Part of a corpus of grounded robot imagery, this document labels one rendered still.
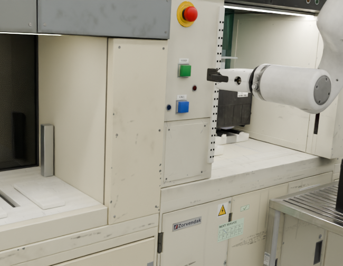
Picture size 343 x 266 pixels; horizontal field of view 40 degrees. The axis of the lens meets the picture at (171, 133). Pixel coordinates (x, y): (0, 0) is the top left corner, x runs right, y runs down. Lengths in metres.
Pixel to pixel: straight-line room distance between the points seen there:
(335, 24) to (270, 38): 1.01
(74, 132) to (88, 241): 0.32
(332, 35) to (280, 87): 0.14
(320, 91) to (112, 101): 0.49
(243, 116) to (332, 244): 0.66
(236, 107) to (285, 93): 0.93
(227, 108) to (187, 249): 0.66
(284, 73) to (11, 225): 0.70
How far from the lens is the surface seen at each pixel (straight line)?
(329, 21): 1.01
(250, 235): 1.67
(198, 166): 1.40
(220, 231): 1.55
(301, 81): 0.99
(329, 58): 1.10
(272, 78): 1.03
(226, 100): 1.88
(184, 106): 1.30
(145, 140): 1.25
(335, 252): 2.19
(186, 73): 1.29
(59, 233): 1.19
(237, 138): 1.97
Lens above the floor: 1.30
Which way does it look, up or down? 12 degrees down
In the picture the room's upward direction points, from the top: 3 degrees clockwise
